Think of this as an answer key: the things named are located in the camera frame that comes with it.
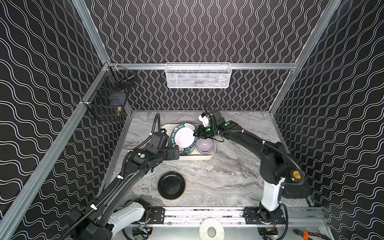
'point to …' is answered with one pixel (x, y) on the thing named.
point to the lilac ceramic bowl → (205, 146)
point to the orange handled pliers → (305, 234)
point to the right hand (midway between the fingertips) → (194, 134)
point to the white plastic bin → (194, 156)
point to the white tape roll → (211, 228)
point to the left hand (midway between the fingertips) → (171, 148)
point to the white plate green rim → (182, 135)
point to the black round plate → (171, 186)
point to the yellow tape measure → (297, 174)
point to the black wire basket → (108, 97)
